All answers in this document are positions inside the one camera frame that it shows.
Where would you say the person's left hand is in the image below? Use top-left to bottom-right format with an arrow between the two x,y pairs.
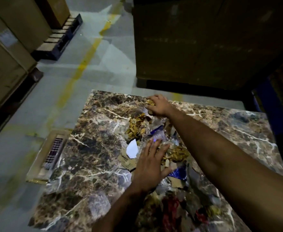
129,139 -> 178,194

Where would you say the person's right hand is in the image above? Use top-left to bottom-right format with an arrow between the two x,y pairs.
145,94 -> 173,118

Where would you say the white paper piece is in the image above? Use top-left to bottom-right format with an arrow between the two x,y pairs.
126,139 -> 139,159

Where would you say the blue foil wrapper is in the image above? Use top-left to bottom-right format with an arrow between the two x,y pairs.
168,164 -> 188,181

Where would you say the pile of cardboard and paper scraps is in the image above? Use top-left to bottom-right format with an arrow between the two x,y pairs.
117,99 -> 227,232

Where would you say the clear bubble wrap sheet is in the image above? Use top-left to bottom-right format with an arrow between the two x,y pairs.
144,130 -> 181,155

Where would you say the red plastic wrapper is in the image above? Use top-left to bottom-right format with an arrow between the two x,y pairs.
161,195 -> 181,232

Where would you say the checked cloth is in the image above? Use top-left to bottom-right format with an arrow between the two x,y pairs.
43,137 -> 64,170

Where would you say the person's right forearm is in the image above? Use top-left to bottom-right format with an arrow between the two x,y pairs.
164,106 -> 283,232

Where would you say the person's left forearm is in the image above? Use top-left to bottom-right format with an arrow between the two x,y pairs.
92,185 -> 152,232

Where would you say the marble pattern table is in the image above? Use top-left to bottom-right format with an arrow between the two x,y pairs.
28,90 -> 283,232

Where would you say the large dark cardboard box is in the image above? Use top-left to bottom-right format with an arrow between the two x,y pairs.
131,0 -> 283,90

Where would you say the blue pallet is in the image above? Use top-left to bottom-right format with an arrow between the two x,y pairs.
31,14 -> 83,61

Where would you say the dark floor pallet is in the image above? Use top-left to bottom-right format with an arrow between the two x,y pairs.
0,67 -> 44,148

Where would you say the brown cardboard box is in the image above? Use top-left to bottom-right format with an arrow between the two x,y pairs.
34,0 -> 71,29

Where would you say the large beige cardboard box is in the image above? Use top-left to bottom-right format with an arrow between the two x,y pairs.
0,0 -> 52,115

